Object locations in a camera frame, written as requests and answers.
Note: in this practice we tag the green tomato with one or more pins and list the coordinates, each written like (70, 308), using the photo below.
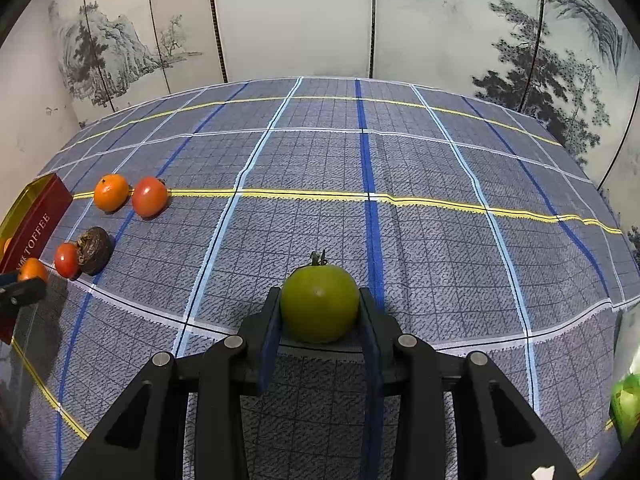
(320, 305)

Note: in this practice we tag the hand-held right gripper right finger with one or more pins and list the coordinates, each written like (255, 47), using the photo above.
(371, 345)

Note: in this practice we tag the red tomato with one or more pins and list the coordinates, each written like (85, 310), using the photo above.
(149, 196)
(65, 259)

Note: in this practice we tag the painted folding screen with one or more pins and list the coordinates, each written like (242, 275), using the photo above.
(300, 15)

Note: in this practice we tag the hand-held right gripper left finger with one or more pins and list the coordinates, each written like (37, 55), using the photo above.
(267, 342)

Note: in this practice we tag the green plastic packet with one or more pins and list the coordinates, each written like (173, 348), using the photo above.
(627, 405)

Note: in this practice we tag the red and gold tin box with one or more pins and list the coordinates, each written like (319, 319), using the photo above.
(37, 220)

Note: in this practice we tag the dark brown mangosteen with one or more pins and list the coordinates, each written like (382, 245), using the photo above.
(97, 252)

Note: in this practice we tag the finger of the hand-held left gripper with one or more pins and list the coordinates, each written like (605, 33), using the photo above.
(25, 293)
(7, 279)

